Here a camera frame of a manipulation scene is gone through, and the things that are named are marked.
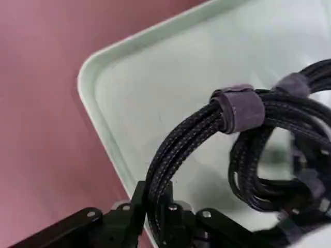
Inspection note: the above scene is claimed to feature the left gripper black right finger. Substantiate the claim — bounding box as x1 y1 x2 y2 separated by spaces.
157 181 262 248

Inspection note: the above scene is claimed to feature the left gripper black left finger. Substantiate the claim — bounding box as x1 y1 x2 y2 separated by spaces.
6 180 148 248

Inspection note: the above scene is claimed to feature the black braided cable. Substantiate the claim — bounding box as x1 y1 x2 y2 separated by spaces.
227 58 331 233
144 84 331 233

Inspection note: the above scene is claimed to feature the pale green plastic tray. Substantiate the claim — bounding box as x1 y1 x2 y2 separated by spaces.
77 0 331 248

